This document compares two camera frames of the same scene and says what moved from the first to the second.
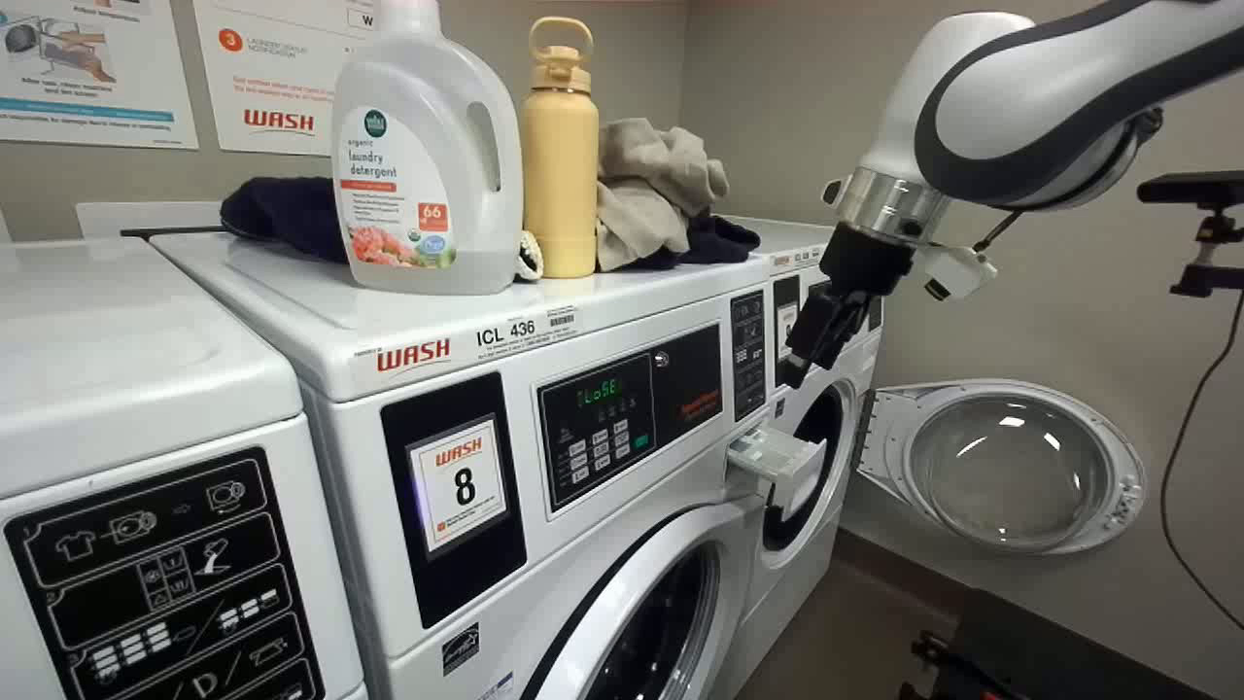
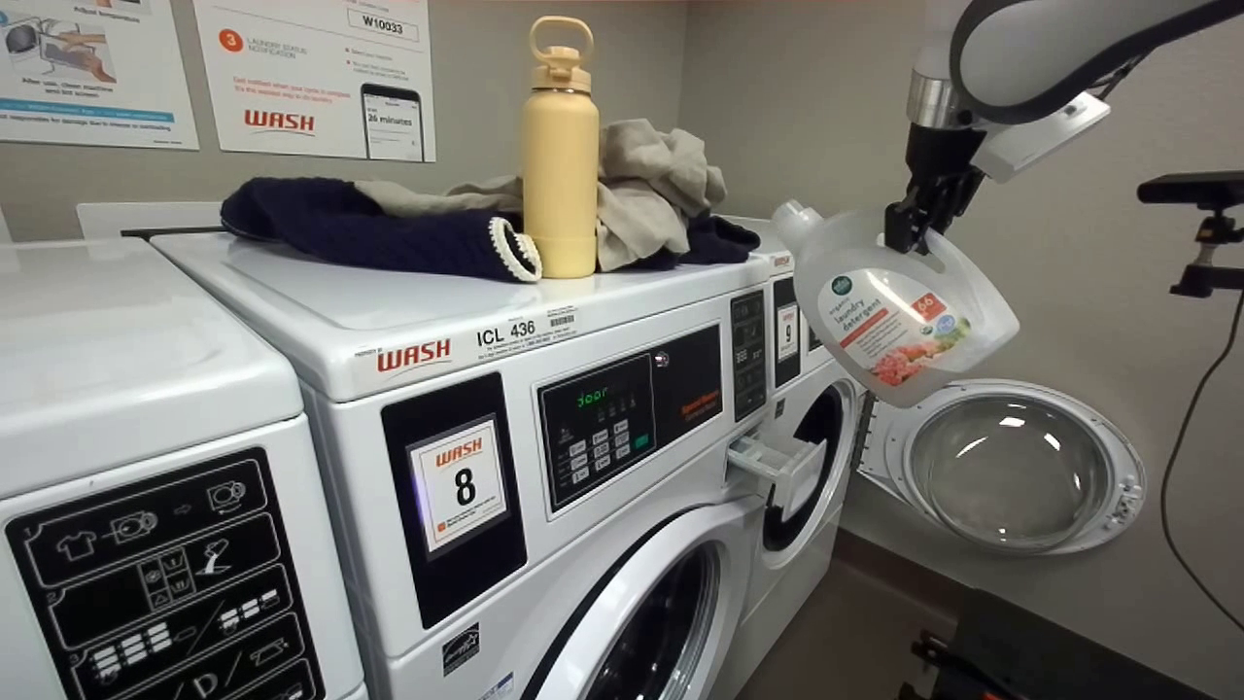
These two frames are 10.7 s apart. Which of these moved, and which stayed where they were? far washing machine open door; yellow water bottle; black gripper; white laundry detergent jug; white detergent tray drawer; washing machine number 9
Moved: black gripper; white laundry detergent jug
Stayed: white detergent tray drawer; yellow water bottle; far washing machine open door; washing machine number 9
